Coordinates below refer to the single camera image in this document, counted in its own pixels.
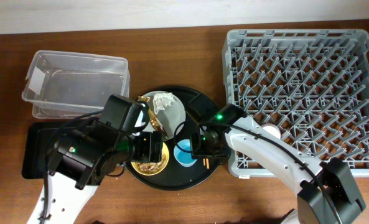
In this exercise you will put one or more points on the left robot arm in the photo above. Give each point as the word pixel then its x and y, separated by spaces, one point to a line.
pixel 83 151

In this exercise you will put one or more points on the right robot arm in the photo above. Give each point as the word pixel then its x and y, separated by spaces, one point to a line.
pixel 326 191

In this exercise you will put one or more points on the white round plate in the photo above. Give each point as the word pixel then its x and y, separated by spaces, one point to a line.
pixel 171 117

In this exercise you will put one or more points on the pink plastic cup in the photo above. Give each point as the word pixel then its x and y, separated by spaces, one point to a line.
pixel 272 129

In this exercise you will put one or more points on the clear plastic bin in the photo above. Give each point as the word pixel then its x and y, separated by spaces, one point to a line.
pixel 63 85

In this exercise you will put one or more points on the crumpled white napkin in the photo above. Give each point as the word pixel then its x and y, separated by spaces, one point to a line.
pixel 161 101

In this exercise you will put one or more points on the black rectangular tray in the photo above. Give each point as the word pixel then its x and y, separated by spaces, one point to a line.
pixel 38 136

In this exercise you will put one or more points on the round black tray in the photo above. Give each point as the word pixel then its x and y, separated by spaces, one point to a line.
pixel 175 176

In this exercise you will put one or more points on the light blue plastic cup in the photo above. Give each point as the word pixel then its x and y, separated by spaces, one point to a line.
pixel 182 154

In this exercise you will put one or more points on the grey dishwasher rack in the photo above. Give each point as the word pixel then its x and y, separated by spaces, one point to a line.
pixel 313 84

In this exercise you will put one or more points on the gold foil wrapper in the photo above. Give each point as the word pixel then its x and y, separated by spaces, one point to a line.
pixel 155 123

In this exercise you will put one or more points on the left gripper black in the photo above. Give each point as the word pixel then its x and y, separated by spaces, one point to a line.
pixel 152 147

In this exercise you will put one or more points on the wooden chopstick right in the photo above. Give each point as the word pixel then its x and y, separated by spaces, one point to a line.
pixel 207 163

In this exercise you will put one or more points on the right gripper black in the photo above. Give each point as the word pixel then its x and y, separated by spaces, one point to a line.
pixel 221 152

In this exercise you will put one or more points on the yellow bowl with food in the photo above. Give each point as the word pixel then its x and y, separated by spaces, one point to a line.
pixel 153 168

